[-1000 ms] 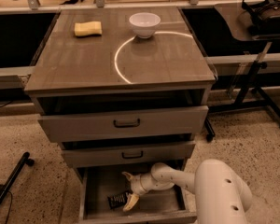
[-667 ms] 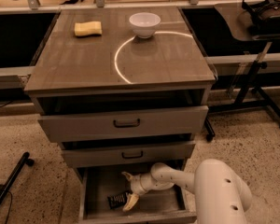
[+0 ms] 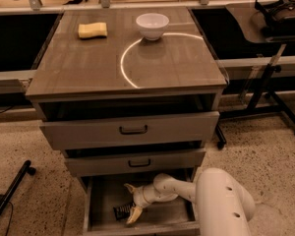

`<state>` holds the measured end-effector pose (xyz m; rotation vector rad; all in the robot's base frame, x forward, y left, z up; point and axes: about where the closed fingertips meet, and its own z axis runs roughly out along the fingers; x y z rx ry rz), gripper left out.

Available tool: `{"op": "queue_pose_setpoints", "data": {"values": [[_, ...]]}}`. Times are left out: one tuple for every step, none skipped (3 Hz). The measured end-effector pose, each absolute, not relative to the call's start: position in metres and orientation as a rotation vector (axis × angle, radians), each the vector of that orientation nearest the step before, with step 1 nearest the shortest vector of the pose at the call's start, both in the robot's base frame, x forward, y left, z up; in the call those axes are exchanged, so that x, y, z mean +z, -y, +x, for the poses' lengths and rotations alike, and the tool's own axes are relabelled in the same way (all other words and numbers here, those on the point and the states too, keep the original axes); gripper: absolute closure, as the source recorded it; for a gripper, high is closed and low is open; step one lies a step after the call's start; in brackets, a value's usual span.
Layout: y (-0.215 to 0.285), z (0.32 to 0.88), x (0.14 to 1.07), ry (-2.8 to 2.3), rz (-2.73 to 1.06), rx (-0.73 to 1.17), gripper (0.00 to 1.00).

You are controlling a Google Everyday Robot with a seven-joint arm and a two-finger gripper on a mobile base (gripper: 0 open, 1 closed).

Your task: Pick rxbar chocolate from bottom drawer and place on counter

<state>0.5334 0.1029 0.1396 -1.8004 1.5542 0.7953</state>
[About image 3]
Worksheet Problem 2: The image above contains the white bowl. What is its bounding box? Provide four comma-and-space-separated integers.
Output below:
136, 13, 169, 40

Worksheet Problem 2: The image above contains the black drawer handle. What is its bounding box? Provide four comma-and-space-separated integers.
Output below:
128, 159, 151, 168
119, 125, 148, 136

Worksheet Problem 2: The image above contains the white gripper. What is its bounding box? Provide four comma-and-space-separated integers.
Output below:
125, 183, 178, 225

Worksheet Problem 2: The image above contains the yellow sponge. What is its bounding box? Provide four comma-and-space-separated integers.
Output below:
78, 23, 107, 39

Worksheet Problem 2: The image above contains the black wheeled leg left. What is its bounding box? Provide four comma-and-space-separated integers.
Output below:
0, 160, 36, 216

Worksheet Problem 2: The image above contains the grey drawer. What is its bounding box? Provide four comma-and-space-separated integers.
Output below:
83, 171, 200, 236
65, 148, 206, 177
40, 111, 219, 150

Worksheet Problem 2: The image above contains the middle grey drawer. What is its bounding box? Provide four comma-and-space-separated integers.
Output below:
65, 148, 206, 177

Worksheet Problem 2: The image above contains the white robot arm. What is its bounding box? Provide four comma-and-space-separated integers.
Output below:
125, 168, 256, 236

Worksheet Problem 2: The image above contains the black top drawer handle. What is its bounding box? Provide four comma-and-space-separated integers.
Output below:
119, 125, 148, 136

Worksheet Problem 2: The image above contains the black stand with side table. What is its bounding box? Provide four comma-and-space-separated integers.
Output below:
220, 4, 295, 136

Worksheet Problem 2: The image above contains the bottom grey drawer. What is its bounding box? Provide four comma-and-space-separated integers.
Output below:
83, 171, 200, 236

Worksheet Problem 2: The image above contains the top grey drawer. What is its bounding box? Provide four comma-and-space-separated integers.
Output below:
40, 111, 219, 150

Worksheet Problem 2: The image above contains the black VR headset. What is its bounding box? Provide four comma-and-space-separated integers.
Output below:
255, 0, 295, 35

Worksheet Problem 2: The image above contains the black middle drawer handle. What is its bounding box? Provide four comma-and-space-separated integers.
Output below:
128, 159, 151, 168

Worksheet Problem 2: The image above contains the grey drawer cabinet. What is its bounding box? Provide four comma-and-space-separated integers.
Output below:
25, 6, 228, 236

